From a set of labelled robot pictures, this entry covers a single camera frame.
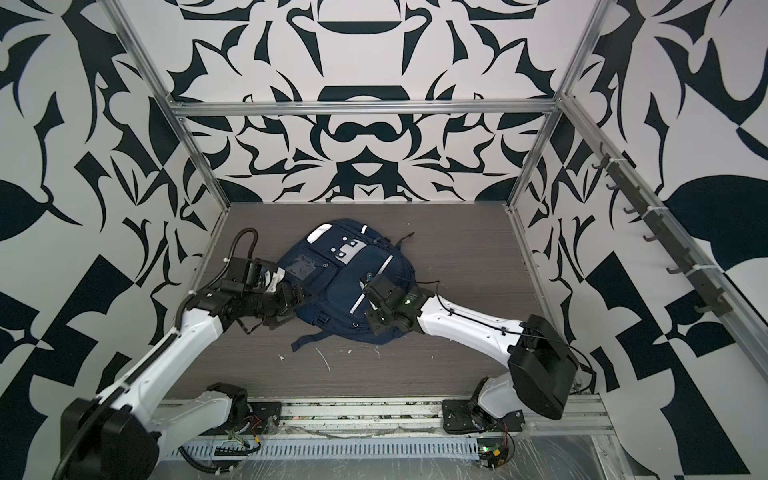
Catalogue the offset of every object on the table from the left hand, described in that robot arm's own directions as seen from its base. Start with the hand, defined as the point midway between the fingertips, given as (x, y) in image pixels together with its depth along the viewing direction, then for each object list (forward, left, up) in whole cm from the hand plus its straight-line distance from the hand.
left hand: (308, 299), depth 79 cm
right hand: (-2, -17, -5) cm, 18 cm away
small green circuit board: (-33, -44, -16) cm, 57 cm away
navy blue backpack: (+15, -3, -6) cm, 17 cm away
